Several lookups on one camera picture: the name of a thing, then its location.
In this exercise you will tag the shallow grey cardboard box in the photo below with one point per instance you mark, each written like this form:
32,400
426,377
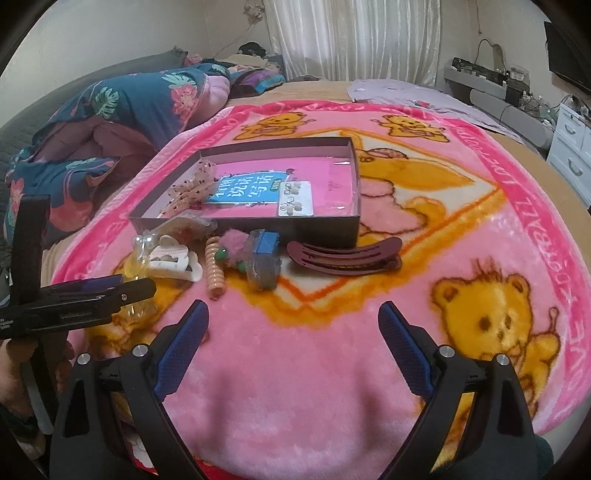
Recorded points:
258,235

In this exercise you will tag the purple teal folded cloth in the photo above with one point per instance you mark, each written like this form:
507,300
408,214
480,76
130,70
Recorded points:
258,83

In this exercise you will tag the clear plastic packet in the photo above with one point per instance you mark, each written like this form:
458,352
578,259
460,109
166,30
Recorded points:
142,249

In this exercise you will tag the clear bag of hair accessories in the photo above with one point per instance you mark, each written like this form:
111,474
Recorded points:
184,227

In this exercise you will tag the person's left hand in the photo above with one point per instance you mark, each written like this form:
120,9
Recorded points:
11,383

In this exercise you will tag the grey console shelf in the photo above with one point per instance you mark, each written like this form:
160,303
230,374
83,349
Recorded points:
494,104

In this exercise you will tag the black cloth item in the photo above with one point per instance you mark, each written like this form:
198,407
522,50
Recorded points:
253,48

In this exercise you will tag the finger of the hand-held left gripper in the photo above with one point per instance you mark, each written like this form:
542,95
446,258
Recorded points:
134,291
94,285

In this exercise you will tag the grey item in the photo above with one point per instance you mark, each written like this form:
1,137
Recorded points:
263,274

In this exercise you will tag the pink bear printed blanket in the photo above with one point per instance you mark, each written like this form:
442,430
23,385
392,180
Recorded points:
323,369

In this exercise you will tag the blue toy packet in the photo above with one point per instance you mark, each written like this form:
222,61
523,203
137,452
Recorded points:
171,265

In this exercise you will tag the black flat television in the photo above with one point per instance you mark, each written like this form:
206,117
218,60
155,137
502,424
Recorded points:
568,60

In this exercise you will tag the white sheer curtain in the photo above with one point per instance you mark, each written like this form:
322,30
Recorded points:
360,37

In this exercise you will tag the small black box device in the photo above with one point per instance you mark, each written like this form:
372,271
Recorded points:
517,90

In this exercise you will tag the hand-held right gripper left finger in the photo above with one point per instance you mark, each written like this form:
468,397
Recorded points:
182,350

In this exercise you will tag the floral blue pink quilt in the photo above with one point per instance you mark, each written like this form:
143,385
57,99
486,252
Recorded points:
115,106

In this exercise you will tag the purple bed sheet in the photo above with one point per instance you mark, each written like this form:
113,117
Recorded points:
415,92

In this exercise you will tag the black electronic device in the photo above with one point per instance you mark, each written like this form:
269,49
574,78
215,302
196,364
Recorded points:
475,71

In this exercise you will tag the small blue box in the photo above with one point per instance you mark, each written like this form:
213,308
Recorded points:
267,242

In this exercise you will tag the white drawer cabinet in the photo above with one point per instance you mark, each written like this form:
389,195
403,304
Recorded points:
570,147

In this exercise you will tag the white earring card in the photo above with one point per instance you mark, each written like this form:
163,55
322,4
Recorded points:
299,204

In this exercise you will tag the orange tube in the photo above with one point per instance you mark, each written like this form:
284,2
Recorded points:
216,277

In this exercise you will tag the dotted mesh hair bow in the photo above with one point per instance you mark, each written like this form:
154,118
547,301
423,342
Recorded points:
194,189

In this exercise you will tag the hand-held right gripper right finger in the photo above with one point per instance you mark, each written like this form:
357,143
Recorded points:
406,346

